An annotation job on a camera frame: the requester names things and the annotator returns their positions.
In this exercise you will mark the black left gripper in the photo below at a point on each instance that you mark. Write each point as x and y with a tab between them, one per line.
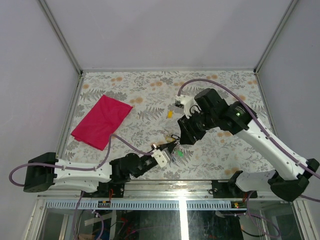
166	146

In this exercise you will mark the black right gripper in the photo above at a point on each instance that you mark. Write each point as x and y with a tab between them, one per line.
187	130

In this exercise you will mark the black key tag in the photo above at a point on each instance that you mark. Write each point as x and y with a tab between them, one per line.
173	136

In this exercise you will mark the green key tag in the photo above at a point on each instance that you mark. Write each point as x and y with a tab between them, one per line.
180	153

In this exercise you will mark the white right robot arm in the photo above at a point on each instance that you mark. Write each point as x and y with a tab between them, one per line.
207	110

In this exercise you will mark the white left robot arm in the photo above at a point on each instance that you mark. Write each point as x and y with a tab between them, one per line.
48	172

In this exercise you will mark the small yellow key tag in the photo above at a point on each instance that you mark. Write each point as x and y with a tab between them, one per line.
169	114

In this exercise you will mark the floral table mat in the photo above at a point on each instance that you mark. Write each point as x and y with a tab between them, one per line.
152	95

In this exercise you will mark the red cloth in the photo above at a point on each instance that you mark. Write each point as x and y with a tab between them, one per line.
101	121

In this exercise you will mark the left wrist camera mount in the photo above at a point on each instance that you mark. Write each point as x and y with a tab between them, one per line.
162	157

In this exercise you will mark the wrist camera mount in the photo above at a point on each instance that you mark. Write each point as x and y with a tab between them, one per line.
162	157
186	103

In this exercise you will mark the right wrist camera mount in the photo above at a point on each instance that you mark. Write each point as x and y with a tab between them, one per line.
186	103

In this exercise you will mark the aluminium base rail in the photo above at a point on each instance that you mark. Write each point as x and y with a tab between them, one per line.
163	190

